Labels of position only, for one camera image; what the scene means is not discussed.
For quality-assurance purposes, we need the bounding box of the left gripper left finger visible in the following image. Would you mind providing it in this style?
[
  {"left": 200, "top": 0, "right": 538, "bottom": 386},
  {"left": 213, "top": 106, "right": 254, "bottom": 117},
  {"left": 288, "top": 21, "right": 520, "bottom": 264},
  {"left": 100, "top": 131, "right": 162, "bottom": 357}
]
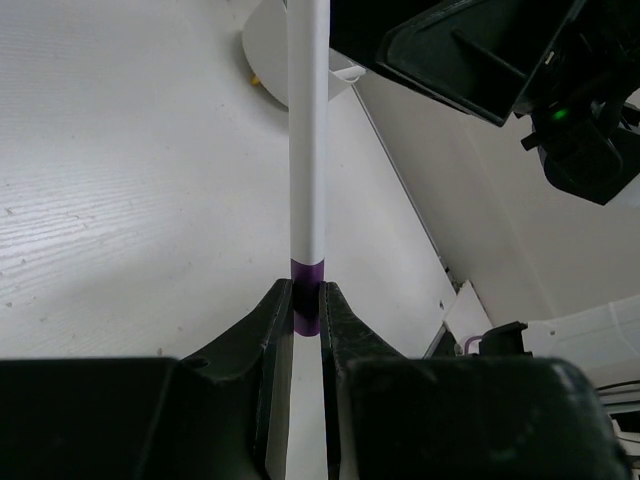
[{"left": 1, "top": 279, "right": 293, "bottom": 479}]

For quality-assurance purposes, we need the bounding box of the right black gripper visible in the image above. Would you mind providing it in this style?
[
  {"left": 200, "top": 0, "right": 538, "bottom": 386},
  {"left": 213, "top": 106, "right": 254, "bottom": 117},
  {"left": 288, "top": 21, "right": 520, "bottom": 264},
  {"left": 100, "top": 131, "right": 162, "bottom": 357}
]
[{"left": 377, "top": 0, "right": 640, "bottom": 206}]

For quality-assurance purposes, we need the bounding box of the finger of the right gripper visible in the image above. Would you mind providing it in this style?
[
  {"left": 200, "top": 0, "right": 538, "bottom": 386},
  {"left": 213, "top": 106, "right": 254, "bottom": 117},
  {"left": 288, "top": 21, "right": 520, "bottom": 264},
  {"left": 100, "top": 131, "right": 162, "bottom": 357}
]
[{"left": 327, "top": 0, "right": 481, "bottom": 101}]

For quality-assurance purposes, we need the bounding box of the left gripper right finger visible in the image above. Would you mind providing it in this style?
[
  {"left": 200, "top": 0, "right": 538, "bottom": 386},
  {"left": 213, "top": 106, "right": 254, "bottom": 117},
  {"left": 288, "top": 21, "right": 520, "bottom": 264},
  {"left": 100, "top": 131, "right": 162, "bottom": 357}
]
[{"left": 319, "top": 282, "right": 630, "bottom": 479}]

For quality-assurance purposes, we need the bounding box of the purple capped white marker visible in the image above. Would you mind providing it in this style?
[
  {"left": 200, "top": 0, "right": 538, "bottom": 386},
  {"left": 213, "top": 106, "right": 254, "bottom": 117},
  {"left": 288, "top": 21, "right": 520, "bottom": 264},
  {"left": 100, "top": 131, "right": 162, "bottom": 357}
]
[{"left": 286, "top": 1, "right": 330, "bottom": 337}]

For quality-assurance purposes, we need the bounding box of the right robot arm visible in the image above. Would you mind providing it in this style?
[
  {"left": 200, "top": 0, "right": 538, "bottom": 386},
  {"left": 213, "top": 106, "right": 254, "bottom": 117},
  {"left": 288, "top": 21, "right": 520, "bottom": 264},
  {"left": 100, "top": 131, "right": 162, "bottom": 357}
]
[{"left": 330, "top": 1, "right": 639, "bottom": 389}]

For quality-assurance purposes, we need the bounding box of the white round divided container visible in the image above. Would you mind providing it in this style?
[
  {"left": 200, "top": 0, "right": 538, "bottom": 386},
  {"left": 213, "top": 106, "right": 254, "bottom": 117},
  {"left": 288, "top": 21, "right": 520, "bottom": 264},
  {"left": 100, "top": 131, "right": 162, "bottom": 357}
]
[{"left": 241, "top": 0, "right": 366, "bottom": 107}]

